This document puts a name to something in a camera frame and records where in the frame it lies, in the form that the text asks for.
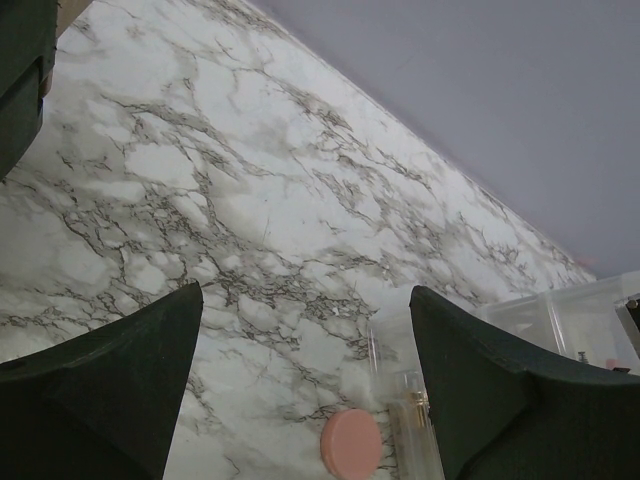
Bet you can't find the frosted gold cap bottle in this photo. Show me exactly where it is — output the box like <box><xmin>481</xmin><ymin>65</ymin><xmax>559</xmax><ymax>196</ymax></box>
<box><xmin>389</xmin><ymin>370</ymin><xmax>444</xmax><ymax>480</ymax></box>

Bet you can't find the pink round compact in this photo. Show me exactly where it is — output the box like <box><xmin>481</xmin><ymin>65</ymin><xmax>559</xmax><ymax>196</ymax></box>
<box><xmin>320</xmin><ymin>409</ymin><xmax>383</xmax><ymax>480</ymax></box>

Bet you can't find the white makeup organizer with drawers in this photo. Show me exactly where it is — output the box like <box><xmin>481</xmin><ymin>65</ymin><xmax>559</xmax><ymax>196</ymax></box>
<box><xmin>368</xmin><ymin>272</ymin><xmax>639</xmax><ymax>479</ymax></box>

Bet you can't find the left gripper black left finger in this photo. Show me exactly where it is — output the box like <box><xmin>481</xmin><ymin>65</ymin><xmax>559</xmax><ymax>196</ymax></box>
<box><xmin>1</xmin><ymin>282</ymin><xmax>203</xmax><ymax>479</ymax></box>

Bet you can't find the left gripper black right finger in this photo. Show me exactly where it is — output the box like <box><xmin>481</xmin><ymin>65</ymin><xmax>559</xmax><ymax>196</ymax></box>
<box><xmin>410</xmin><ymin>286</ymin><xmax>639</xmax><ymax>479</ymax></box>

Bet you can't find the tan hard tool case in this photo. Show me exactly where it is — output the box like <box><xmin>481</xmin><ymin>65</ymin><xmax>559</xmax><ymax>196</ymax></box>
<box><xmin>0</xmin><ymin>0</ymin><xmax>94</xmax><ymax>181</ymax></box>

